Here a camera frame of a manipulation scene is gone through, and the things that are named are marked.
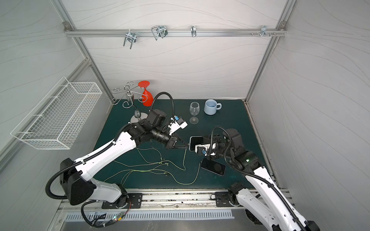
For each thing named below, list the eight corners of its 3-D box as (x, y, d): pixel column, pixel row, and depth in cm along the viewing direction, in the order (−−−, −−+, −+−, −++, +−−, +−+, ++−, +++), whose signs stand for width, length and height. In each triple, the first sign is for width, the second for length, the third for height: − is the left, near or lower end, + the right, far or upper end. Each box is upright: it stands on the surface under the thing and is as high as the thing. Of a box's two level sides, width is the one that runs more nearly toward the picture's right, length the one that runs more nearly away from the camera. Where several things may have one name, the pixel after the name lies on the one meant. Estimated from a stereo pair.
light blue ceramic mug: (204, 116, 115) (205, 108, 107) (203, 107, 121) (204, 99, 114) (220, 116, 115) (222, 108, 107) (218, 107, 121) (220, 99, 114)
